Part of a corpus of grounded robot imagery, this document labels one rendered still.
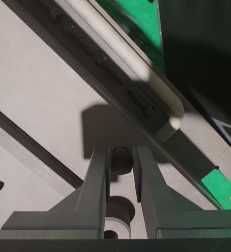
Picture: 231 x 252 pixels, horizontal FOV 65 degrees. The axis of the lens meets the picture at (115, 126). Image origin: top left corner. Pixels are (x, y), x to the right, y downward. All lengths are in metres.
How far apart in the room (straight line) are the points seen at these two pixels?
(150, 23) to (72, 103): 1.46
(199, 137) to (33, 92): 0.27
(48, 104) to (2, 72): 0.05
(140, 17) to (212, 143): 1.35
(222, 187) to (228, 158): 1.72
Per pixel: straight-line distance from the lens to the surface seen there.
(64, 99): 0.17
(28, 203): 0.22
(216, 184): 2.04
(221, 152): 0.37
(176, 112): 0.29
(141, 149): 0.15
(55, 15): 0.30
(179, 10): 0.66
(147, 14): 1.61
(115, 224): 0.18
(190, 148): 0.34
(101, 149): 0.15
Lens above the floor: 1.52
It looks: 75 degrees down
